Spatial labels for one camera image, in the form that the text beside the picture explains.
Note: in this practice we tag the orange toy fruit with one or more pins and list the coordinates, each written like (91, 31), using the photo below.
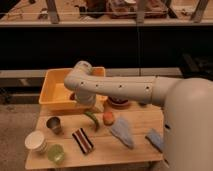
(108, 118)

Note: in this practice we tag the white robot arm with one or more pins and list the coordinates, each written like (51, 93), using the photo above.
(187, 107)

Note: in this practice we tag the green plastic cup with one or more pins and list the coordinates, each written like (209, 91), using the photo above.
(56, 153)

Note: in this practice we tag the dark red bowl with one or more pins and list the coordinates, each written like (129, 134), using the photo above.
(115, 102)

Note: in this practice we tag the wooden table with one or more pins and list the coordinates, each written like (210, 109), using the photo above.
(108, 150)

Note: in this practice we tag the small metal cup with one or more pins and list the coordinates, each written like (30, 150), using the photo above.
(54, 125)

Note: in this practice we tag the large blue grey cloth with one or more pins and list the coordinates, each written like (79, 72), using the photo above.
(121, 130)

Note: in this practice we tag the yellow plastic tray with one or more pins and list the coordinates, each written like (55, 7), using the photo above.
(54, 95)

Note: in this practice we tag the green chili pepper toy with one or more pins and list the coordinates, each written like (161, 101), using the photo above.
(93, 118)

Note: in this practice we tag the brown object in tray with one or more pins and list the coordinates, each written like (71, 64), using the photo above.
(72, 96)

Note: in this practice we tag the white paper cup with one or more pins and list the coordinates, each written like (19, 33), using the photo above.
(36, 142)

